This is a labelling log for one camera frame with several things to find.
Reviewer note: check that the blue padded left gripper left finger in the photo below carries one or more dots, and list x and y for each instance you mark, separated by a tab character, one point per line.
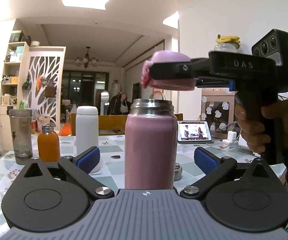
86	160

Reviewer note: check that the white tree pattern screen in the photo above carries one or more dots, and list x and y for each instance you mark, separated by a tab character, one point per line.
40	80

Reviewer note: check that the white thermos bottle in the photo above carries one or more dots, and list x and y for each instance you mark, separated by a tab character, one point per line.
86	128

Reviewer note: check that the orange juice glass bottle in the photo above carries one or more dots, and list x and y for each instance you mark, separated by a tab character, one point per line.
48	144

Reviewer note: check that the yellow bananas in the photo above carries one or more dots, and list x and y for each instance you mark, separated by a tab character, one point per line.
227	39

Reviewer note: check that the black camera box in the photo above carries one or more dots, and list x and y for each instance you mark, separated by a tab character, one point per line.
274	45

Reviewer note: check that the chandelier ceiling lamp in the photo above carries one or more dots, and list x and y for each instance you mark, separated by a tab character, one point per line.
86	61

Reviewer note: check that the tablet with video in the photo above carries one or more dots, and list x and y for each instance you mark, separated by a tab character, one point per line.
193	132

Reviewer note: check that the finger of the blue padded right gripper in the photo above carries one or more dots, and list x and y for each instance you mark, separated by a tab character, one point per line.
211	164

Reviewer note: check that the pink thermos bottle cap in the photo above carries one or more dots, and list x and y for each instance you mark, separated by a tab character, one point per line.
164	56

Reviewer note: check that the person's right hand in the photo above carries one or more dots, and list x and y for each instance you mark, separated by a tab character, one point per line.
254	132

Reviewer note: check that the black handheld left gripper right finger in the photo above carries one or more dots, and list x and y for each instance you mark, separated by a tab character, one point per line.
172	70

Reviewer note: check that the pink thermos bottle body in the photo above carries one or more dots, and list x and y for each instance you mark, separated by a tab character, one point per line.
150	145

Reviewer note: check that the white charger plug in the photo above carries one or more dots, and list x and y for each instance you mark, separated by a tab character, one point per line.
231	138

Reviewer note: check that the cream shelf cabinet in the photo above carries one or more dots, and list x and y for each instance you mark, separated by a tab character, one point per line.
15	70

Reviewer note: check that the grey transparent tumbler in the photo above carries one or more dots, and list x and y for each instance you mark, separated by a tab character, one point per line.
20	123

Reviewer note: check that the wooden chair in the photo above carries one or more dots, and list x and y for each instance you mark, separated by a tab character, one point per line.
112	124

